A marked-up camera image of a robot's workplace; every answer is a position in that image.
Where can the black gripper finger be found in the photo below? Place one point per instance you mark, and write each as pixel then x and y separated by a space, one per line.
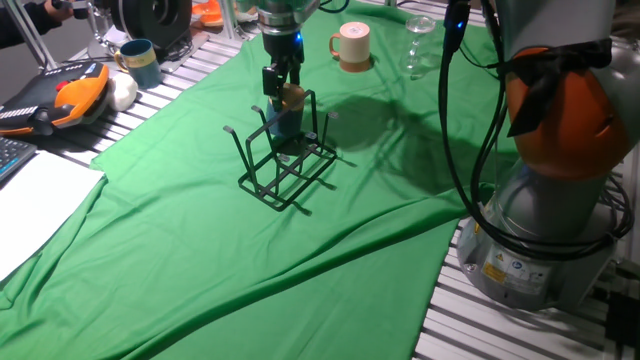
pixel 271 87
pixel 296 67

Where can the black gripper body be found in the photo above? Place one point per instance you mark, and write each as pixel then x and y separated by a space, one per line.
pixel 282 47

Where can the blue cup with tan base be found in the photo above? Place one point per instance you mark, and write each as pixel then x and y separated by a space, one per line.
pixel 287 122

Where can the black hand-held controller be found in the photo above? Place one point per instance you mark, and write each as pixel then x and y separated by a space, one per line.
pixel 82 7

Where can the black sleeved forearm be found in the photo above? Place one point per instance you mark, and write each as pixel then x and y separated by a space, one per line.
pixel 20 25

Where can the person's hand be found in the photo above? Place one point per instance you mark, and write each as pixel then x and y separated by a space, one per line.
pixel 57 7

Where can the orange plastic object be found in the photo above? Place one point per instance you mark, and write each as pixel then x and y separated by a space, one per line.
pixel 210 15

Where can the teal mug with yellow band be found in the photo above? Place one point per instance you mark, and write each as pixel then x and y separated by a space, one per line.
pixel 145 70

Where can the clear wine glass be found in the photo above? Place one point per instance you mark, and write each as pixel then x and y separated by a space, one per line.
pixel 419 25

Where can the black round spool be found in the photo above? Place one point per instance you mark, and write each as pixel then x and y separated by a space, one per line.
pixel 155 20

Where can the white round lump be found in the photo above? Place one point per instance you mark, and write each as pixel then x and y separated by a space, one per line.
pixel 122 92

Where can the grey metal stand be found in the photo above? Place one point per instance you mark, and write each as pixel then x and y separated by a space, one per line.
pixel 105 45

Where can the green cloth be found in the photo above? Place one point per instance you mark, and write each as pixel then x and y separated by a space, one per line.
pixel 250 275

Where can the orange black teach pendant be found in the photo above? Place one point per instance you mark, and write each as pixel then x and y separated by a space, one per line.
pixel 75 95

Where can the white paper sheet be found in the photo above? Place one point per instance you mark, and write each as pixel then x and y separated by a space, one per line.
pixel 35 210

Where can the black keyboard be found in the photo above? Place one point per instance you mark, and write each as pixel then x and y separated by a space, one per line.
pixel 12 155

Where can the grey metal frame post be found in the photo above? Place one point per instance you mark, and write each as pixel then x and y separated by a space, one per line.
pixel 30 35

